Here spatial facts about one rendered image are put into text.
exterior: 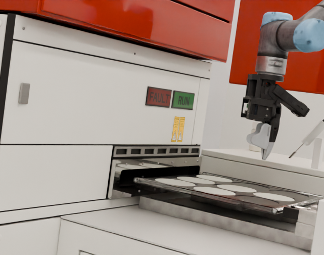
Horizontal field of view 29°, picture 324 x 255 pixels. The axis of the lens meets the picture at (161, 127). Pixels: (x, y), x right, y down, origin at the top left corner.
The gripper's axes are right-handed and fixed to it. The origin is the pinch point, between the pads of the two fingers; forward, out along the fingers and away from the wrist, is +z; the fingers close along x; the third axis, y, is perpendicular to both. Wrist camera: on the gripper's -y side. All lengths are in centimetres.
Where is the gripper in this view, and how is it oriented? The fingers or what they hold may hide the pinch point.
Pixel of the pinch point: (267, 155)
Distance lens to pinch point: 162.5
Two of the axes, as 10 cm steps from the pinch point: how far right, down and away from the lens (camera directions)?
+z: -1.3, 9.9, 0.5
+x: 1.6, 0.7, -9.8
